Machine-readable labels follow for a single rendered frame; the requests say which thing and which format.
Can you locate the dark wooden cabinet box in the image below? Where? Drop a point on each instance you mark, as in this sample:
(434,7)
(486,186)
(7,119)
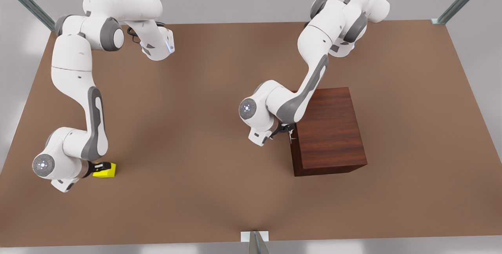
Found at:
(331,132)

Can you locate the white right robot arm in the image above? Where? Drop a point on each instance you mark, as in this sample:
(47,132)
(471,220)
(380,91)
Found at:
(74,69)

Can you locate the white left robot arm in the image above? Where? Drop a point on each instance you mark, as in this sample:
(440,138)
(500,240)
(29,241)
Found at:
(313,42)

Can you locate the yellow block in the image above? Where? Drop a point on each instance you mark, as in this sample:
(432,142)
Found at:
(106,171)

